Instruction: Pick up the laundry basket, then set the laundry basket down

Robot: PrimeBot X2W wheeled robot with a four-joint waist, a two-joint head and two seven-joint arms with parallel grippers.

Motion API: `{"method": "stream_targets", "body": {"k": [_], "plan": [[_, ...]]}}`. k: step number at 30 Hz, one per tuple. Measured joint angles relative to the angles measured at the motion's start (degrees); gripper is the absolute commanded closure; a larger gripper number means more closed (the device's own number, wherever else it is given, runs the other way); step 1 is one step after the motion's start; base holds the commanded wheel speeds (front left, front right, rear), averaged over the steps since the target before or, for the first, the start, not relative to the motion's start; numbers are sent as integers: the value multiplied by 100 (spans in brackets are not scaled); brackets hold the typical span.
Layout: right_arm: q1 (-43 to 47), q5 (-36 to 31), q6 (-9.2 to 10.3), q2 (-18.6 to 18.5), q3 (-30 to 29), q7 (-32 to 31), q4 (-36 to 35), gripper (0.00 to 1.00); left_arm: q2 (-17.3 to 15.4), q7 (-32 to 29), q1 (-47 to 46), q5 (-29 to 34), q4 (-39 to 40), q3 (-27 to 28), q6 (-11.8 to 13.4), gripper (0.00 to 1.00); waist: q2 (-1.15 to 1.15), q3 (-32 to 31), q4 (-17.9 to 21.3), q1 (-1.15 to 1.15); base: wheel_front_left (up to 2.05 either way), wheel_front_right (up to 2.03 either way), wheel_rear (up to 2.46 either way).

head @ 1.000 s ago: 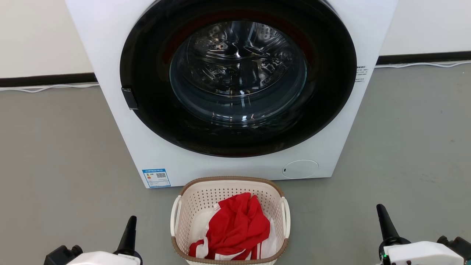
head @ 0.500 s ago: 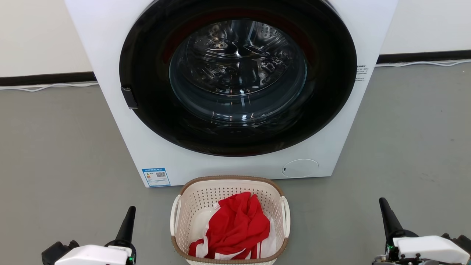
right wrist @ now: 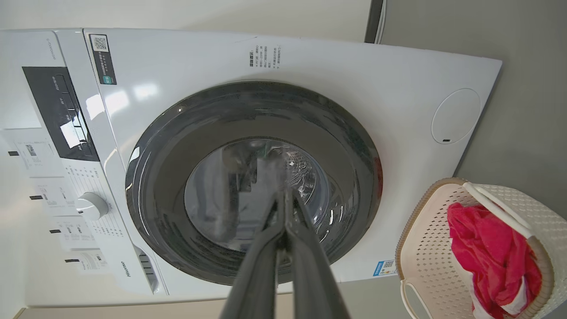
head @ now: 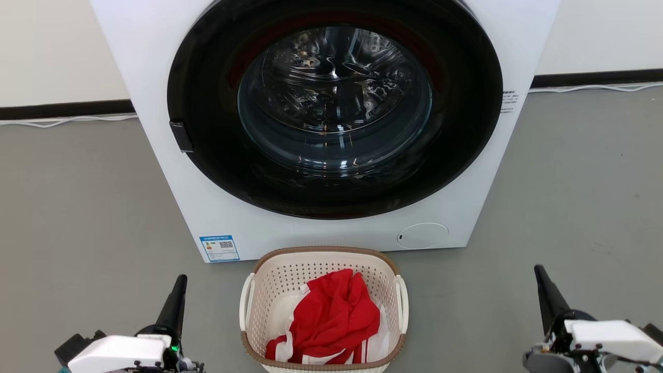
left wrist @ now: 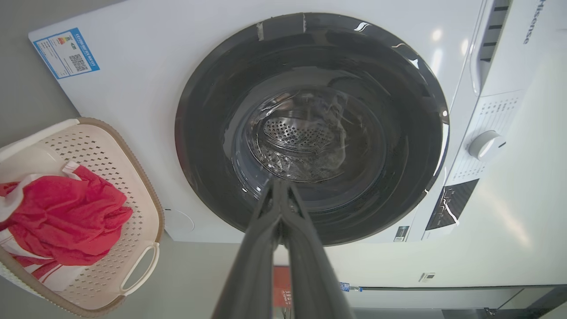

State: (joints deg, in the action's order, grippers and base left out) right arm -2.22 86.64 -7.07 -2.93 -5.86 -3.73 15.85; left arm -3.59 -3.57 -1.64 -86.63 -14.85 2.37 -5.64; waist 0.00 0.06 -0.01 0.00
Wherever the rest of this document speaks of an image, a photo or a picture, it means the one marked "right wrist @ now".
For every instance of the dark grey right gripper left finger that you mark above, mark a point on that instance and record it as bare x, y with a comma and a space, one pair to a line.
257, 274

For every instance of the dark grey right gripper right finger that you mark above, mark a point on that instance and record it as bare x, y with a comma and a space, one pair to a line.
312, 279

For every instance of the cream perforated laundry basket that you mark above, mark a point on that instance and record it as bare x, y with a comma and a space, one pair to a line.
425, 248

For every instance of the blue energy label sticker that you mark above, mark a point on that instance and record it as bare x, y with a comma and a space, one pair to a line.
384, 267

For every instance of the round dark glass washer door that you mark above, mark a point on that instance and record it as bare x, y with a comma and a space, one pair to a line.
155, 199

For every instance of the white paper note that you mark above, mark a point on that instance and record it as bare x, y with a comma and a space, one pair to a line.
31, 153
91, 261
55, 197

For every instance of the white washer control knob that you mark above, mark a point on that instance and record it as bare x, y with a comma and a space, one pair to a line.
91, 206

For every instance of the red garment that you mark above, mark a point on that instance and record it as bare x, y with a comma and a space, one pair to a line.
491, 252

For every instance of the white cloth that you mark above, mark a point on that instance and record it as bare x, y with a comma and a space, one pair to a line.
511, 306

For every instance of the white front-load washing machine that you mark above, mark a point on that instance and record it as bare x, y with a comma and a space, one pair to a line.
354, 75

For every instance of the round white filter cover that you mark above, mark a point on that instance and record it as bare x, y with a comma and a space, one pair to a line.
456, 116

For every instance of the black washer display panel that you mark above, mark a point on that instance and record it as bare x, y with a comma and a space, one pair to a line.
57, 110

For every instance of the dark QR code sticker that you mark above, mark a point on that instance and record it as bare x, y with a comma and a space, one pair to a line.
103, 60

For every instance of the grey wall pipe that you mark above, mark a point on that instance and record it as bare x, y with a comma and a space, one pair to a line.
374, 20

